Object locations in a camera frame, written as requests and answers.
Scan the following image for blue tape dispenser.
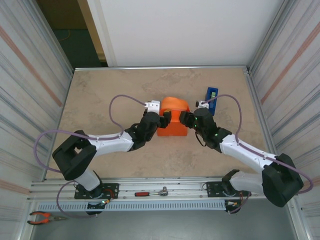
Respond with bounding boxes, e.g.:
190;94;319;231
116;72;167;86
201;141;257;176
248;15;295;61
205;86;219;116

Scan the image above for black connector block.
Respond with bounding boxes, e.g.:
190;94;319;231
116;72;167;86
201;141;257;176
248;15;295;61
86;199;112;216
224;199;242;214

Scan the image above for thin aluminium frame bar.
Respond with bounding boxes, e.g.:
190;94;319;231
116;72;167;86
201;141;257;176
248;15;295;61
74;65;251;76

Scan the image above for wide aluminium mounting rail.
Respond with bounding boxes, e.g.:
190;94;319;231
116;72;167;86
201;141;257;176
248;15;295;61
27;176;300;202

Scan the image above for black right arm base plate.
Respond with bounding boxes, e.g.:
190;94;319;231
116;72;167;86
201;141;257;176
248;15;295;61
206;181;251;198

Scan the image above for red handled ratchet wrench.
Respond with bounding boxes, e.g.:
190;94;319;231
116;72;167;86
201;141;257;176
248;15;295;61
134;186;170;198

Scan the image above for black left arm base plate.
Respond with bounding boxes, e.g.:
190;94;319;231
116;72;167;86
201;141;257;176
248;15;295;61
74;183;120;200

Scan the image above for grey slotted cable duct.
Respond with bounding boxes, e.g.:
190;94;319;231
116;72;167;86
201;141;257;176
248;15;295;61
37;201;226;212

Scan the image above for orange handled pliers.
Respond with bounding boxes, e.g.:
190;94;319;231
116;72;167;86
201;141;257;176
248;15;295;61
26;211;68;225

